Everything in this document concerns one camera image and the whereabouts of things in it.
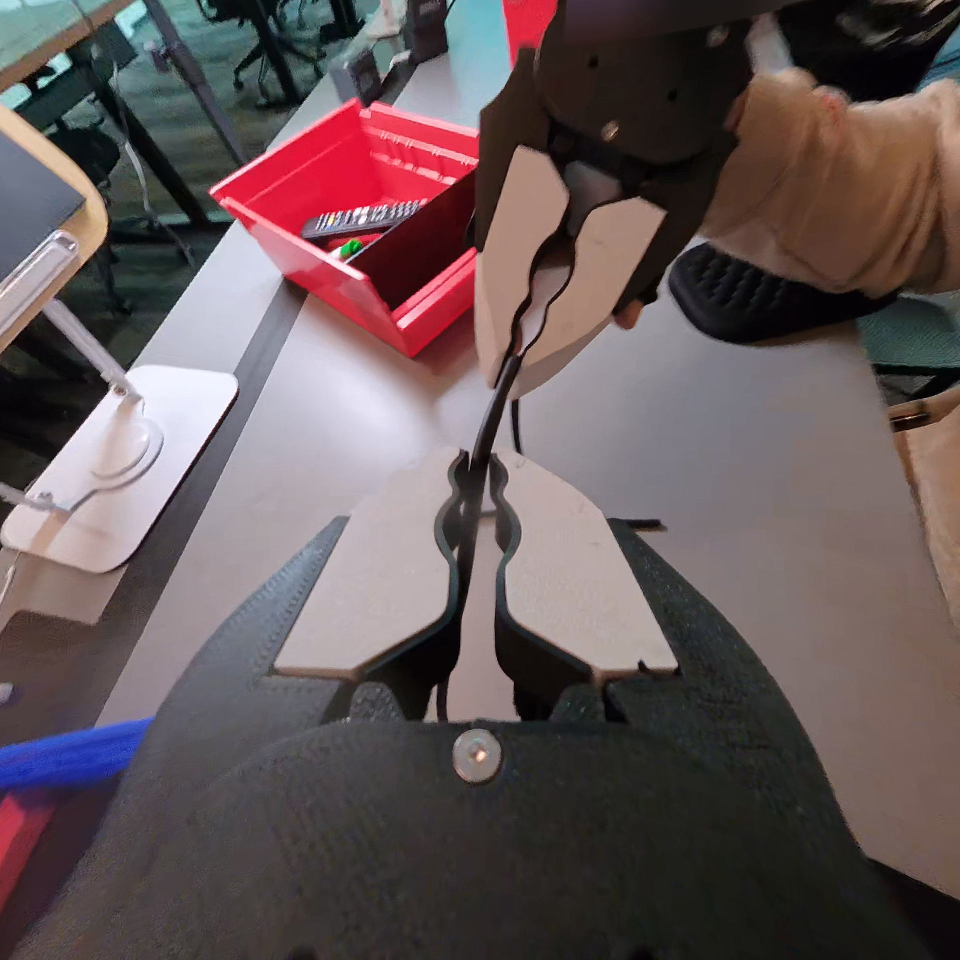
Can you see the person's right hand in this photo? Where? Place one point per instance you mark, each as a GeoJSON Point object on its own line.
{"type": "Point", "coordinates": [628, 315]}

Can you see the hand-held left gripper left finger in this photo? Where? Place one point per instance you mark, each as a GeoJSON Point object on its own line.
{"type": "Point", "coordinates": [367, 585]}

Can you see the red plastic bin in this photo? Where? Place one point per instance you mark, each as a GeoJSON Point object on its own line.
{"type": "Point", "coordinates": [529, 30]}
{"type": "Point", "coordinates": [300, 255]}

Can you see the black office chair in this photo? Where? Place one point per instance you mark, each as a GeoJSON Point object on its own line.
{"type": "Point", "coordinates": [750, 300]}
{"type": "Point", "coordinates": [259, 45]}

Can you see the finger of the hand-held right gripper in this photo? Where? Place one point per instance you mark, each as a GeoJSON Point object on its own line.
{"type": "Point", "coordinates": [510, 247]}
{"type": "Point", "coordinates": [615, 270]}

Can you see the wooden desk with black legs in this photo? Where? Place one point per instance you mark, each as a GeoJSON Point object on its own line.
{"type": "Point", "coordinates": [45, 41]}

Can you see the small grey device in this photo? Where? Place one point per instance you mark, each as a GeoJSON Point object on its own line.
{"type": "Point", "coordinates": [367, 71]}

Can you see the green marker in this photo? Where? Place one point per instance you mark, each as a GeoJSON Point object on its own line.
{"type": "Point", "coordinates": [349, 249]}

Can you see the person's right forearm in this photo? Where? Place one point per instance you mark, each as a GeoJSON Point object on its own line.
{"type": "Point", "coordinates": [840, 187]}

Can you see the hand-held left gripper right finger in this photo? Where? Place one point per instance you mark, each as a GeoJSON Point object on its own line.
{"type": "Point", "coordinates": [585, 585]}

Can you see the blue plastic bin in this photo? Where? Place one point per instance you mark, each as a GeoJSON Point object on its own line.
{"type": "Point", "coordinates": [67, 754]}

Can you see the black remote control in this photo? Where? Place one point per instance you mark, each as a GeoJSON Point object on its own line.
{"type": "Point", "coordinates": [360, 219]}

